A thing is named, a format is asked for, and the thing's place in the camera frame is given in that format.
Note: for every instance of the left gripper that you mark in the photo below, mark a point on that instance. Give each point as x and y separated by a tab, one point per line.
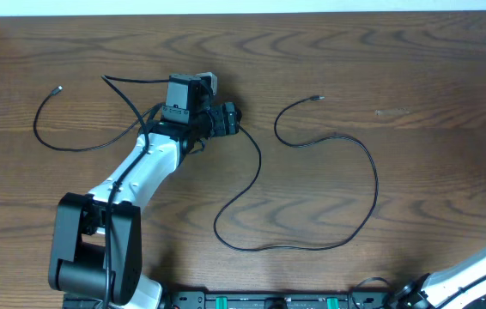
226	126

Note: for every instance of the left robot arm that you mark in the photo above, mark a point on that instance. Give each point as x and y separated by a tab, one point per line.
97	242

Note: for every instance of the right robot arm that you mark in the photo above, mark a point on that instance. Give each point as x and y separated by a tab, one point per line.
455	287

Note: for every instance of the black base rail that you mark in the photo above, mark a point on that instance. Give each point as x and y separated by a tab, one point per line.
277	300

